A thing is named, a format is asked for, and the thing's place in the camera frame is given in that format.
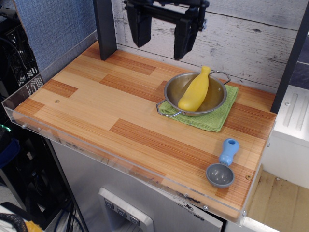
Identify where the right dark grey post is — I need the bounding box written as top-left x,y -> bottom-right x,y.
270,3 -> 309,114

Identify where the yellow toy banana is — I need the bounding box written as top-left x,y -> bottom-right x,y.
178,66 -> 211,112

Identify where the white appliance at right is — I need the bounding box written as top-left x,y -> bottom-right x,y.
261,86 -> 309,188

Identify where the blue and grey scoop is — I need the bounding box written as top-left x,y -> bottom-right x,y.
206,138 -> 239,189

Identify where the left dark grey post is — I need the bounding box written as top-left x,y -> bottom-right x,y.
93,0 -> 117,60

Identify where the steel bowl with handles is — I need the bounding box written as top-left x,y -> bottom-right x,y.
156,71 -> 231,117

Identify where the dark grey post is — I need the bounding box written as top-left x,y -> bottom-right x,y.
93,0 -> 117,60
270,3 -> 309,114

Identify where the clear acrylic table guard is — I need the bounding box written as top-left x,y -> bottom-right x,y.
4,43 -> 275,232

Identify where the silver toy fridge dispenser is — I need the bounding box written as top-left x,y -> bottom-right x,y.
98,187 -> 154,232

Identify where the black braided cable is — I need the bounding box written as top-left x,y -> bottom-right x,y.
0,212 -> 28,232

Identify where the green folded cloth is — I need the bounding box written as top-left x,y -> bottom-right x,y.
171,85 -> 239,132

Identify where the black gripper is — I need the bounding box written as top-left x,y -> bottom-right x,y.
124,0 -> 210,60

